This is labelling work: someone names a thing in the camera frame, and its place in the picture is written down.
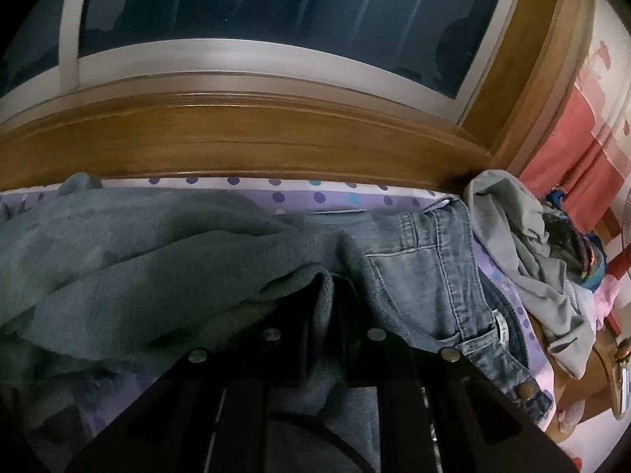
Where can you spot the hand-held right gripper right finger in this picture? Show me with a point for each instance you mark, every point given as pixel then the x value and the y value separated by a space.
pixel 351 320

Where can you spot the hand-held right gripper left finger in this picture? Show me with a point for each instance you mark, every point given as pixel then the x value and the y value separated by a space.
pixel 309 315

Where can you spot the blue denim jeans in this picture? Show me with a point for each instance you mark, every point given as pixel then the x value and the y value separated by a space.
pixel 424 286

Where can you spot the pile of mixed clothes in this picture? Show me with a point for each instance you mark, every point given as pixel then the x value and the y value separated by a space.
pixel 512 236

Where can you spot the pile of colourful clothes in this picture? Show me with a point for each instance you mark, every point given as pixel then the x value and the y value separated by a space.
pixel 577 251

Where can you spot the polka dot lilac bedsheet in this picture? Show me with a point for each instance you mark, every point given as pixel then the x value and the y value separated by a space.
pixel 315 197

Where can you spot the wooden headboard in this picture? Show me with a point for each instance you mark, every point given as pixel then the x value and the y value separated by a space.
pixel 246 133

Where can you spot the brown wooden furniture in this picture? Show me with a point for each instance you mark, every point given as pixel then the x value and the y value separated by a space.
pixel 572 384

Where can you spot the red patterned curtain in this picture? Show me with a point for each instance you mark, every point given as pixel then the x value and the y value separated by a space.
pixel 567 157

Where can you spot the white framed window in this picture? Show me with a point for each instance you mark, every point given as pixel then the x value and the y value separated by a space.
pixel 276 15

